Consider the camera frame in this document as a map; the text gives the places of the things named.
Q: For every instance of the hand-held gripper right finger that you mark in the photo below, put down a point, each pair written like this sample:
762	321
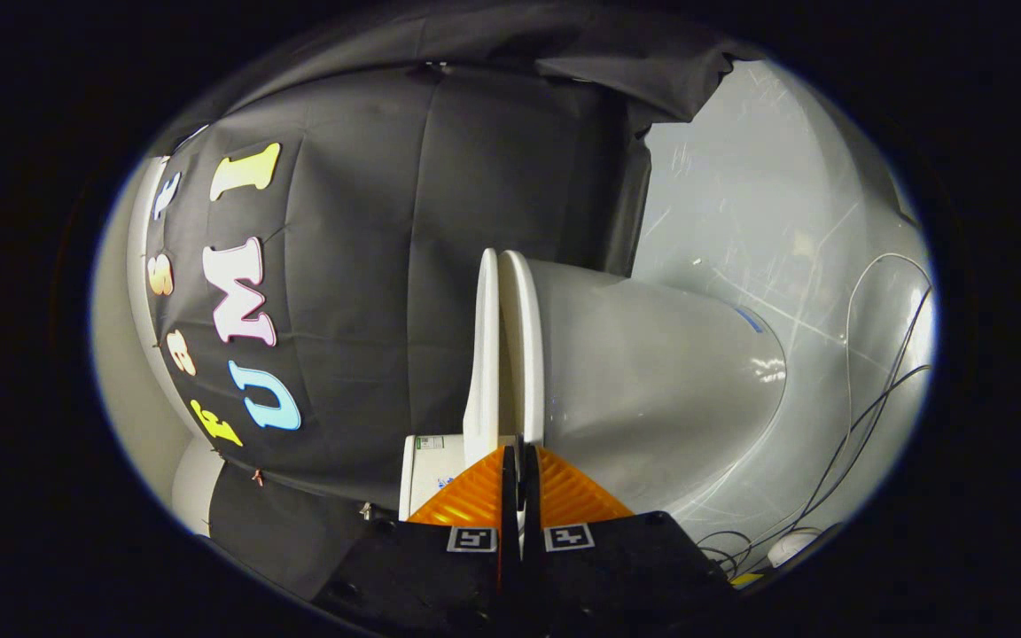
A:
617	576

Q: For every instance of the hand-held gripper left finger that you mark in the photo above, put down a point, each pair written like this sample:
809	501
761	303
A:
440	585

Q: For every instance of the black backdrop cloth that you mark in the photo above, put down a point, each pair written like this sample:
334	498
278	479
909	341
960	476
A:
369	266

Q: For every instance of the white toilet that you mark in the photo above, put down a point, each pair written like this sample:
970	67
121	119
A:
652	381

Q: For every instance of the white toilet lid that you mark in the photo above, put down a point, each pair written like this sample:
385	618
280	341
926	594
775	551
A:
481	372

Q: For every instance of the small white round device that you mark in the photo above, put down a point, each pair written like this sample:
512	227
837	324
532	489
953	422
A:
792	547

